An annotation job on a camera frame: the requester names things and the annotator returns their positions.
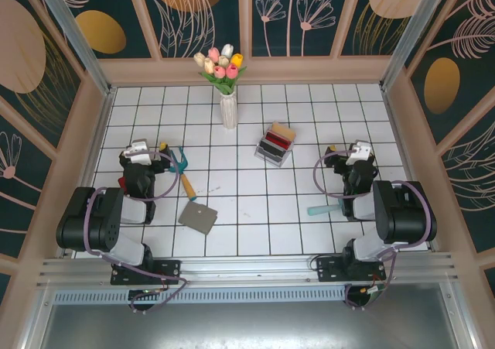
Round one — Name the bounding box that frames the clear box of seed packets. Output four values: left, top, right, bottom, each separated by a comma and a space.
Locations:
254, 121, 298, 169

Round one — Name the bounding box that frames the black credit card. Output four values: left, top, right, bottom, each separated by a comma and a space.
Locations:
258, 138, 289, 161

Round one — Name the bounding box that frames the tan credit card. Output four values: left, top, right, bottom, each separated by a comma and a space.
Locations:
270, 121, 298, 142

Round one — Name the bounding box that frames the red credit card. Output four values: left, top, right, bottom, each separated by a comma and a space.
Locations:
264, 130, 292, 149

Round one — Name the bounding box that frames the teal garden fork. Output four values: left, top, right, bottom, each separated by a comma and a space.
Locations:
168, 145, 199, 202

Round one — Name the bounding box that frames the light teal scoop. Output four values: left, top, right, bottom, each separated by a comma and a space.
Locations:
307, 204, 344, 217

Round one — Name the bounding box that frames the white ribbed vase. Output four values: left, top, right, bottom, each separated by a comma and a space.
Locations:
219, 92, 240, 131

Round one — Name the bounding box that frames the artificial tulip bouquet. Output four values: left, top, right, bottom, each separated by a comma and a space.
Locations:
193, 43, 248, 95

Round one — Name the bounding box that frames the grey metal panel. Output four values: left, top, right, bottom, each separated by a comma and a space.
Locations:
36, 302, 479, 349

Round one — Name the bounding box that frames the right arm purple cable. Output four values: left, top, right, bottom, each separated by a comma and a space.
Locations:
312, 150, 437, 310

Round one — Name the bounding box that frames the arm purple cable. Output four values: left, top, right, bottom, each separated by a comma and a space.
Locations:
312, 150, 437, 310
83, 149, 190, 315

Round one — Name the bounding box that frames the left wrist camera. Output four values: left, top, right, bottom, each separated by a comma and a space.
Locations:
128, 139, 152, 166

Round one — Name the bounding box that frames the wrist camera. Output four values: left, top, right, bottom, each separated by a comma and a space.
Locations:
345, 141, 373, 167
128, 139, 152, 166

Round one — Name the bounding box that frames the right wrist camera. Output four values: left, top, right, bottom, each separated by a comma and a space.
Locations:
345, 141, 373, 167

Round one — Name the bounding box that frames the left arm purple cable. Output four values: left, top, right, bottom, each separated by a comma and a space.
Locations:
83, 149, 190, 315

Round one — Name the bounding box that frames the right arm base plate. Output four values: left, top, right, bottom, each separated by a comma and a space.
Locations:
316, 255, 387, 284

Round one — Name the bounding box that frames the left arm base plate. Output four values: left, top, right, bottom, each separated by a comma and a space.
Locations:
111, 258, 182, 286

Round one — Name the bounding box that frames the aluminium mounting rail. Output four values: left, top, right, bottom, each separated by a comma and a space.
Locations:
36, 251, 461, 293

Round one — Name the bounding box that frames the aluminium frame post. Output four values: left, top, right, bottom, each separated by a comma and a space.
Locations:
381, 0, 453, 91
30, 0, 115, 97

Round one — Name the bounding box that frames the slotted cable duct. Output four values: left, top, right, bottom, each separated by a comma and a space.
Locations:
52, 289, 348, 306

